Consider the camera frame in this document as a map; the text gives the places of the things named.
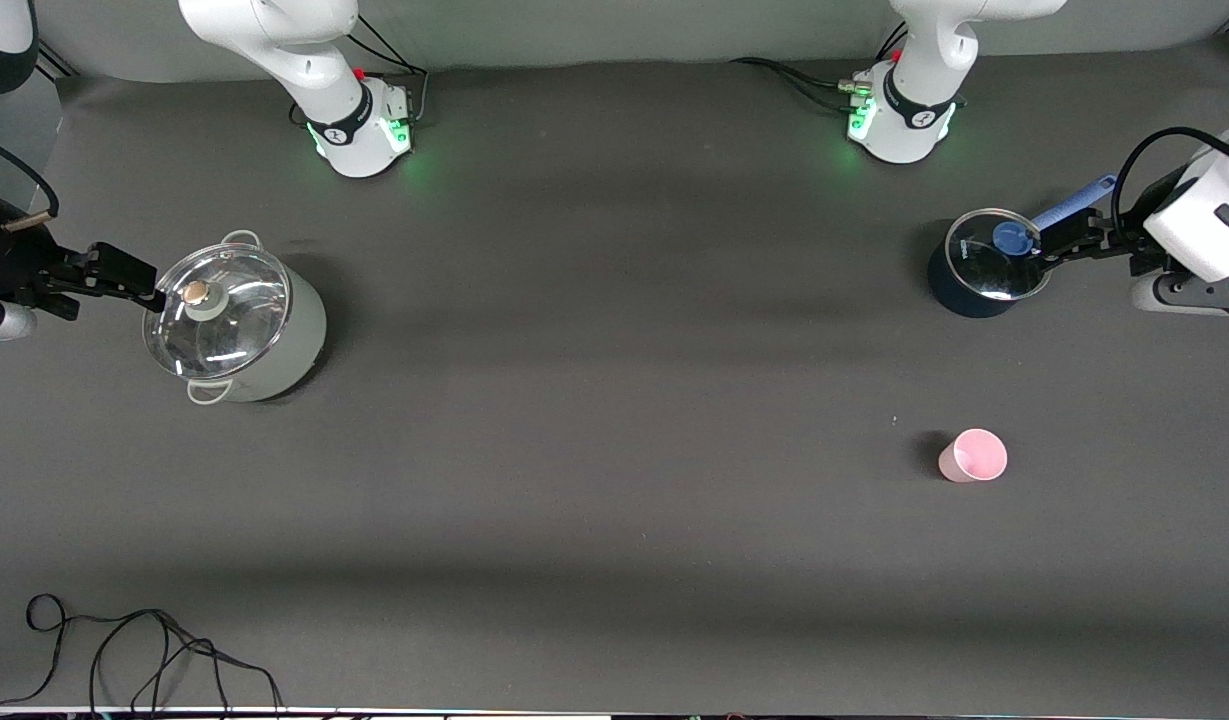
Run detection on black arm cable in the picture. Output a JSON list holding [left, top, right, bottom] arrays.
[[0, 133, 60, 221], [1112, 127, 1229, 246]]

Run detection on dark blue saucepan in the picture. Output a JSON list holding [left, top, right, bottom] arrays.
[[927, 175, 1120, 319]]

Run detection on black right base cables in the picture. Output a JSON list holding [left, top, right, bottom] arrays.
[[289, 15, 432, 129]]

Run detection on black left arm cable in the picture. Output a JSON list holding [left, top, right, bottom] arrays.
[[1112, 127, 1229, 246]]

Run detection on black left base cable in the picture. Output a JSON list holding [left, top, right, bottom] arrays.
[[729, 57, 865, 113]]

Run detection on glass lid with blue knob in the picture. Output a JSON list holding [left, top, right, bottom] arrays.
[[946, 208, 1055, 302]]

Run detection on glass lid with brass knob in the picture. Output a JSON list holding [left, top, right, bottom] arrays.
[[142, 243, 293, 381]]

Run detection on thin black loose cable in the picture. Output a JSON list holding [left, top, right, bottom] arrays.
[[0, 594, 285, 716]]

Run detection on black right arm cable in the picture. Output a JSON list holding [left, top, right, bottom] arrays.
[[0, 133, 60, 221]]

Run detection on pink plastic cup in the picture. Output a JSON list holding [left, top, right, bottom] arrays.
[[938, 428, 1009, 484]]

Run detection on grey-green two-handled pot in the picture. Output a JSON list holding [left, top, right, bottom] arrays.
[[144, 230, 327, 406]]

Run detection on dark grey table cover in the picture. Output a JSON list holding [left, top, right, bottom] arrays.
[[0, 40, 1229, 713]]

